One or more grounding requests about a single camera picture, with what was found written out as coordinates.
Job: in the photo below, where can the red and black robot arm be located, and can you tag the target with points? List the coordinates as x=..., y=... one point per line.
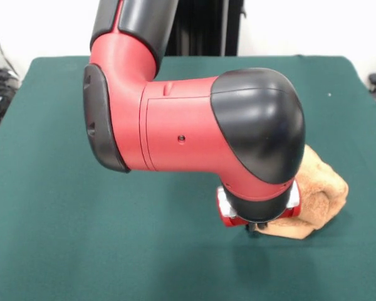
x=191, y=125

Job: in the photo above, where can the black equipment pile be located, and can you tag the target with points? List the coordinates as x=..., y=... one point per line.
x=1, y=94

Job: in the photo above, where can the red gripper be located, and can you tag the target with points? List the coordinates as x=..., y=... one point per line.
x=227, y=216

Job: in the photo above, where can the tan terry towel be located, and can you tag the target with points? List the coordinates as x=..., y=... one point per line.
x=322, y=194

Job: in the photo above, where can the dark green table cloth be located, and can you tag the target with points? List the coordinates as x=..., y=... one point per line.
x=65, y=203

